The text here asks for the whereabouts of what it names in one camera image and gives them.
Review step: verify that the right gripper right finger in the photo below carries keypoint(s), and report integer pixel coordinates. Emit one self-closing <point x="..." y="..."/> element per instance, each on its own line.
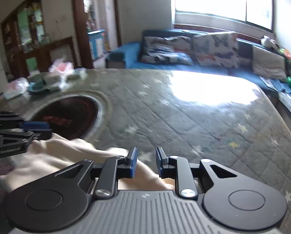
<point x="180" y="170"/>

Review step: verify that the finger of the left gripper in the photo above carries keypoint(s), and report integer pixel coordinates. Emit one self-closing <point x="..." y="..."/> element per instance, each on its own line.
<point x="35" y="136"/>
<point x="35" y="125"/>

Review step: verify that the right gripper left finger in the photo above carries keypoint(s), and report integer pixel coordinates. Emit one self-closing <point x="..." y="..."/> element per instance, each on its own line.
<point x="109" y="173"/>

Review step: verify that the pink tissue pack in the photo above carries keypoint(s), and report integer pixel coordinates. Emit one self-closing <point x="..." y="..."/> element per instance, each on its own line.
<point x="16" y="88"/>

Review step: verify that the black induction cooktop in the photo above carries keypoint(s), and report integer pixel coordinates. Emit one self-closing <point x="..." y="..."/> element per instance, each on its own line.
<point x="70" y="117"/>

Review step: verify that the grey quilted star tablecloth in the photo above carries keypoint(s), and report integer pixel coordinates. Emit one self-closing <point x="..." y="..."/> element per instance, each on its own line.
<point x="226" y="119"/>

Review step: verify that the white tissue box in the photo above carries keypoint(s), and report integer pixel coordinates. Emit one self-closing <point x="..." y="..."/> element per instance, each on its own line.
<point x="58" y="73"/>

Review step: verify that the dark wooden cabinet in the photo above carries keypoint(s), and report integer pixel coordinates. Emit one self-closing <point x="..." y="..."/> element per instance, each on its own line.
<point x="27" y="45"/>

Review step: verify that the green wrapped packet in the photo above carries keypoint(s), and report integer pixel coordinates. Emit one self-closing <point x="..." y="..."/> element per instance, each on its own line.
<point x="78" y="73"/>

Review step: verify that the blue white toy cabinet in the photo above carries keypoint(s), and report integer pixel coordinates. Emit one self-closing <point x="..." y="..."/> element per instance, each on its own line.
<point x="97" y="43"/>

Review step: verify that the left butterfly pillow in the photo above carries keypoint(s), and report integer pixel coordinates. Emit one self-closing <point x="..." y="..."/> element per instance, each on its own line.
<point x="167" y="50"/>

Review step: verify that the butterfly pillow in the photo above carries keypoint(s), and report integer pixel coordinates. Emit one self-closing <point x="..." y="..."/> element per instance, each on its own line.
<point x="216" y="49"/>
<point x="167" y="50"/>

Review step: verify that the blue corner sofa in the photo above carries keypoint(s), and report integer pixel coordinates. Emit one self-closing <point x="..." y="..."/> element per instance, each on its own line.
<point x="128" y="56"/>

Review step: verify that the right butterfly pillow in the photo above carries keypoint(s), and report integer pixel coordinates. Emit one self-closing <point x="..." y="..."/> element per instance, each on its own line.
<point x="216" y="49"/>

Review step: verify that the grey plain cushion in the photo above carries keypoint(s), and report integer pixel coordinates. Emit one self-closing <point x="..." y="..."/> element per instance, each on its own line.
<point x="268" y="64"/>

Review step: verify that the panda plush toy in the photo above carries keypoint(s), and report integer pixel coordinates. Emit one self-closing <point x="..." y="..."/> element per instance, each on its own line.
<point x="269" y="43"/>

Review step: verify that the brown wooden door frame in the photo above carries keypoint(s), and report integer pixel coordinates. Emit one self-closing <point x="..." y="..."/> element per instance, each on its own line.
<point x="81" y="32"/>

